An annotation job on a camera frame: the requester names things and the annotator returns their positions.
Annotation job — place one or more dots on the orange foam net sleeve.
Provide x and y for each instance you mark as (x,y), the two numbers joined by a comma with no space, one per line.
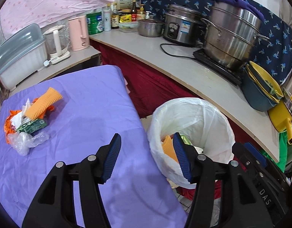
(169,148)
(43,102)

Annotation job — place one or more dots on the green plastic bag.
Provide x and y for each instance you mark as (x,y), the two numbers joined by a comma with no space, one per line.
(288,152)

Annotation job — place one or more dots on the red label sauce bottle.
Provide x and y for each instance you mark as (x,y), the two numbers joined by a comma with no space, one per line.
(134,13)

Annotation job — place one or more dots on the pink dotted cloth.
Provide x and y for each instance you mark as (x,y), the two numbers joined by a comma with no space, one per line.
(60,0)

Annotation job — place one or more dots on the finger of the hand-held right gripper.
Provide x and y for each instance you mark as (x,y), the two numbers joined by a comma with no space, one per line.
(255,153)
(245,161)

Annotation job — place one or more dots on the black induction cooker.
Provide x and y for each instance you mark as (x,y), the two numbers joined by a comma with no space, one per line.
(219,67)

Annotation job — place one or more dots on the waste bin with white liner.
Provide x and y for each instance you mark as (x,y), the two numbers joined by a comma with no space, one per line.
(207,123)

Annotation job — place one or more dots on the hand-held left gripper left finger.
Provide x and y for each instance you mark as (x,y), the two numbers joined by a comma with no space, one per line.
(111,161)

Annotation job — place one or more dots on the white power plug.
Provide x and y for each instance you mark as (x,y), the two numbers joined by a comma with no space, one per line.
(47,63)

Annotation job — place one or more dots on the dish drainer with grey-blue lid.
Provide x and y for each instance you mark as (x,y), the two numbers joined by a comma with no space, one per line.
(20,57)

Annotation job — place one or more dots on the white bottle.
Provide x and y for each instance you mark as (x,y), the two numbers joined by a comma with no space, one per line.
(107,20)

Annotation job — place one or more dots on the orange printed plastic bag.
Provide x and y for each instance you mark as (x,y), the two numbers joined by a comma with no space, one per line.
(8,125)

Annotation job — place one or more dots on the red plastic bag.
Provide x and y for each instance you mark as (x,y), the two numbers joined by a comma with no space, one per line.
(198,193)

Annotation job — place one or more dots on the purple cloth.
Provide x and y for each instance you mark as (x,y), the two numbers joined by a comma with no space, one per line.
(231,0)

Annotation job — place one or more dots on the dark red curtain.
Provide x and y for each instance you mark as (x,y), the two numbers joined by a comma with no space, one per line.
(146,85)

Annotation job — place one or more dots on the clear plastic bag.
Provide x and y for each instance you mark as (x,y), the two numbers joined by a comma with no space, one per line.
(24,143)

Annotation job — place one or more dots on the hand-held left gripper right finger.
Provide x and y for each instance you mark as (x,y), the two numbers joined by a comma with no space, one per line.
(184,161)

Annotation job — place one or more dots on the dark sauce bottle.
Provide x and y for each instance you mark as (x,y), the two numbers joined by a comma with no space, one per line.
(115,19)

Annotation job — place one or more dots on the steel rice cooker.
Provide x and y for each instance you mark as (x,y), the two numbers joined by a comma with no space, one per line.
(181,26)

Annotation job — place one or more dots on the clear food container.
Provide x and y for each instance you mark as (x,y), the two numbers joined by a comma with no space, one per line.
(128,27)

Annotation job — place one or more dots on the dark green printed carton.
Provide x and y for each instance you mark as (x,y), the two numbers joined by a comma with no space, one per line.
(33,125)

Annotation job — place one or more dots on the grey curved counter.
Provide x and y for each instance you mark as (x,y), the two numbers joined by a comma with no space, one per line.
(160,61)

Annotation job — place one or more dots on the green tin can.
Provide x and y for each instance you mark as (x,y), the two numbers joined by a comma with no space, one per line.
(95,23)

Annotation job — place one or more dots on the yellow label jar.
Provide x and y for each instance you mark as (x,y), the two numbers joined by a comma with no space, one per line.
(125,17)

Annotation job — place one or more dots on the pink electric kettle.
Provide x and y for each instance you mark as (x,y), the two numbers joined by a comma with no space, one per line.
(78,33)

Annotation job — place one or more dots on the stacked teal and yellow basins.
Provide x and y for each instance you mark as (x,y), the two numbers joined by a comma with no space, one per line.
(257,92)

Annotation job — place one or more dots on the yellow oil bottle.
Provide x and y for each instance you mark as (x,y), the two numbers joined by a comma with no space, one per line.
(141,13)

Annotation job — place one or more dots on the yellow electric pot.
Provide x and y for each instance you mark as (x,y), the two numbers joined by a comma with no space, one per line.
(279,116)

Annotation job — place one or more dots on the white tissue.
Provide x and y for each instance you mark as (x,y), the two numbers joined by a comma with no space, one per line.
(18,121)

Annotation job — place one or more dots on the large steel steamer pot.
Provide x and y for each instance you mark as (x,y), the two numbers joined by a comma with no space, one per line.
(234,38)

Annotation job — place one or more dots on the small steel pot with lid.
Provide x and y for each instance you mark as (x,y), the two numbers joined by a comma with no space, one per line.
(150,28)

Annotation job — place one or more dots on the purple tablecloth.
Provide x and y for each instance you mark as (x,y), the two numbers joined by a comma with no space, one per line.
(77,123)

